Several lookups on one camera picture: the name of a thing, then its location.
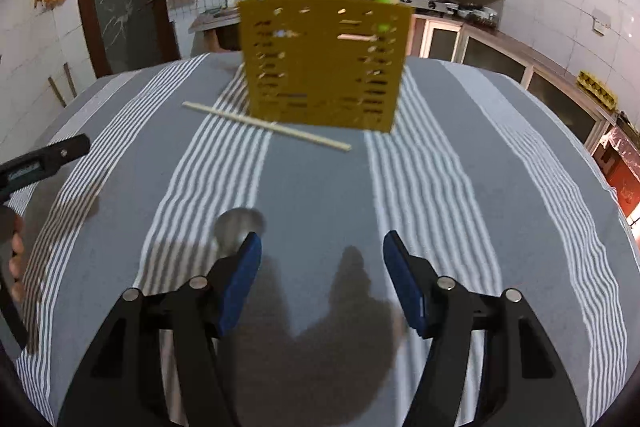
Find red box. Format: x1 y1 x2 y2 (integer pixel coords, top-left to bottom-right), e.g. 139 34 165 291
602 147 640 217

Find kitchen counter cabinets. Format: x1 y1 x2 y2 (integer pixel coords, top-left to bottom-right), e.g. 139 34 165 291
407 14 615 152

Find yellow perforated utensil basket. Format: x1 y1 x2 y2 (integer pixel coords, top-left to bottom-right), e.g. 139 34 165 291
238 0 413 132

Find gas stove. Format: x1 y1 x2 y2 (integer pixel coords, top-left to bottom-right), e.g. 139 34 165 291
400 0 449 14

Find grey white striped tablecloth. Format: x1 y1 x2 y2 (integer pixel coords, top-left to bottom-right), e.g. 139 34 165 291
12 54 639 426

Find wooden chopstick on cloth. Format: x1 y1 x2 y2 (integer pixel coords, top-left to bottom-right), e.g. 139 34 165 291
182 101 352 152

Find person left hand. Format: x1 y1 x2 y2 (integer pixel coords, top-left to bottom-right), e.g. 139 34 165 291
9 215 25 303

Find yellow egg tray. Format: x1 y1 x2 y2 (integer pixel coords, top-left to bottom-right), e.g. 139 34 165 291
576 70 617 113

